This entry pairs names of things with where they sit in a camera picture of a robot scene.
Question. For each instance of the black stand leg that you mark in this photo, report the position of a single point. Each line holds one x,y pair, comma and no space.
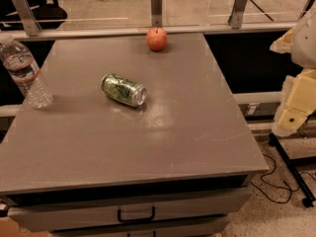
292,165

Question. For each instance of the black drawer handle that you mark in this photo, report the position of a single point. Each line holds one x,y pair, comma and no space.
143,215

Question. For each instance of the green soda can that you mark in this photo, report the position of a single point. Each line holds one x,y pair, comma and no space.
123,90

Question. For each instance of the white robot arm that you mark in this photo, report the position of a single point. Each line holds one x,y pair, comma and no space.
300,42

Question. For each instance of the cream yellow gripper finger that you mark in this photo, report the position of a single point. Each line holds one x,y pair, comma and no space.
297,103

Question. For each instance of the grey upper drawer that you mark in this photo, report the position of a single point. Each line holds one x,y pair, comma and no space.
104,212

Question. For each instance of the grey drawer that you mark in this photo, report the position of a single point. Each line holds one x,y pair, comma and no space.
186,227
104,212

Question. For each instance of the grey lower drawer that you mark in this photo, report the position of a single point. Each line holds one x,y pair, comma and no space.
186,227

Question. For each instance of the right metal rail bracket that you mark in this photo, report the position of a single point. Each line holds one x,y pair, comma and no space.
236,17

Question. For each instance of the left metal rail bracket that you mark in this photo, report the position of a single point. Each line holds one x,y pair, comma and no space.
31,26

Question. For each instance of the black office chair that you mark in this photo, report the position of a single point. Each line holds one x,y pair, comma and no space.
47,12

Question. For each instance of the red apple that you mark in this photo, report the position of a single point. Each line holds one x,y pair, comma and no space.
156,38

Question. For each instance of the clear plastic water bottle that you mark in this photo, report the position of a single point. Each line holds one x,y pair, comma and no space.
25,72

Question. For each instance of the middle metal rail bracket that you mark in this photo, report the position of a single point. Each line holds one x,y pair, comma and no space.
156,13

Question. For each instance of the metal rail bracket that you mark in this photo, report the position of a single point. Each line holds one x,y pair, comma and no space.
31,26
156,13
236,17

